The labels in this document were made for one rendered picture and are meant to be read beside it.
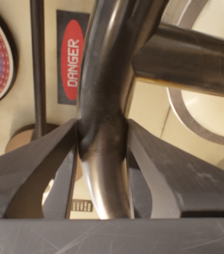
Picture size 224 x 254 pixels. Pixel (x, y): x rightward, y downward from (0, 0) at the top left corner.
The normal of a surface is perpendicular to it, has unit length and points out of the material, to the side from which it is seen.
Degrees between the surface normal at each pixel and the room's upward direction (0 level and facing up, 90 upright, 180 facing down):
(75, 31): 90
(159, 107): 90
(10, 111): 90
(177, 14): 11
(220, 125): 78
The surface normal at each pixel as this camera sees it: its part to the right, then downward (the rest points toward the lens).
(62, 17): 0.02, 0.58
